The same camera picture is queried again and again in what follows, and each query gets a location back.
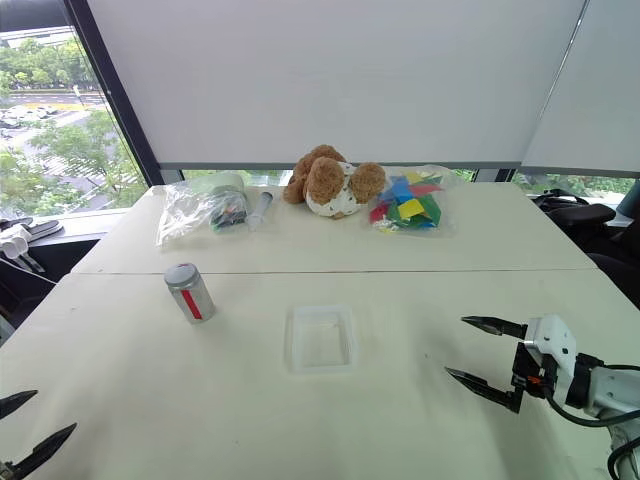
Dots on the black window frame post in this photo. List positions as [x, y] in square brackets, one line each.
[115, 95]

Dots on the clear plastic tray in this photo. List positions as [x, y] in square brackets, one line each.
[322, 340]

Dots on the black flat device on sill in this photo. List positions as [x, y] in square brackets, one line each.
[46, 230]

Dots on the white plastic fitting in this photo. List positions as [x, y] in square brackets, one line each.
[15, 241]

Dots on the teal object behind chair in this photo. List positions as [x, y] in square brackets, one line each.
[631, 202]

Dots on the black office chair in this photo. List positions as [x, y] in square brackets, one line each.
[585, 220]

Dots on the bag of coloured paper pieces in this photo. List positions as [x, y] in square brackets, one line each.
[410, 202]

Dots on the silver red soda can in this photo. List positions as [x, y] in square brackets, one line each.
[192, 300]

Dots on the narrow white roller blind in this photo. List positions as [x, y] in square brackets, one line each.
[595, 110]

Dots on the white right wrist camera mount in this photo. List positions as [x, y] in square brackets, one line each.
[555, 335]

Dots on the clear plastic syringe tube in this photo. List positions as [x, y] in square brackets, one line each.
[260, 210]

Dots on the clear bag with small parts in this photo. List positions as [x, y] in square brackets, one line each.
[200, 212]

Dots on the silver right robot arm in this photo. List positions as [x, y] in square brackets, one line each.
[616, 387]

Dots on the large white roller blind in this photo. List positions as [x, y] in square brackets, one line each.
[330, 75]

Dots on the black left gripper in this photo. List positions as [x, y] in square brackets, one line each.
[5, 471]

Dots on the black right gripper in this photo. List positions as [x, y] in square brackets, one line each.
[534, 370]

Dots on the brown teddy bear plush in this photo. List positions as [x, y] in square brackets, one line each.
[327, 182]

